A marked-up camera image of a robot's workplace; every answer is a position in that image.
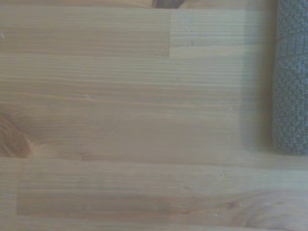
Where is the grey towel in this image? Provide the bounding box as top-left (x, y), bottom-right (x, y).
top-left (272, 0), bottom-right (308, 156)

